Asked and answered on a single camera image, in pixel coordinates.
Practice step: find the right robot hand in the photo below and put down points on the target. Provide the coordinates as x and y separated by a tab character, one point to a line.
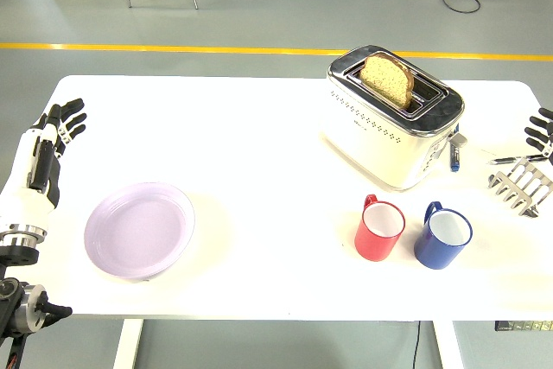
542	131

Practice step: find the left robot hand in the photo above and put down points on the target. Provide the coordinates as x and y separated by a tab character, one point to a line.
23	166

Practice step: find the purple plate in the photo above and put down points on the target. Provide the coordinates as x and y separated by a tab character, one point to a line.
138	230

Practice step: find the bread slice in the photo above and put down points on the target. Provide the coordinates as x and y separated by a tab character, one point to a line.
386	77

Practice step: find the black pen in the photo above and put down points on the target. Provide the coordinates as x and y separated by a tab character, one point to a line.
516	159

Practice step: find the metal toast rack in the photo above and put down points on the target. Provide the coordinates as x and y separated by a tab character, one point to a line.
518	189

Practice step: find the blue marker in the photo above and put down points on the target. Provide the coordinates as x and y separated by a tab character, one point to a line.
454	159

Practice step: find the blue mug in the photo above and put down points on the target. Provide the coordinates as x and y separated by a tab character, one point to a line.
434	254

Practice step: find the cream and chrome toaster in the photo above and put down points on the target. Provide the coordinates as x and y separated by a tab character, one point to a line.
367	144

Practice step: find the table height control panel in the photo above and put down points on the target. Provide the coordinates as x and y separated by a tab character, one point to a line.
523	326

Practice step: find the white table leg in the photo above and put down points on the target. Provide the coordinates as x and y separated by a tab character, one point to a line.
126	343
449	343

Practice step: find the red mug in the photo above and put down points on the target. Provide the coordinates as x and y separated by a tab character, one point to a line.
373	248

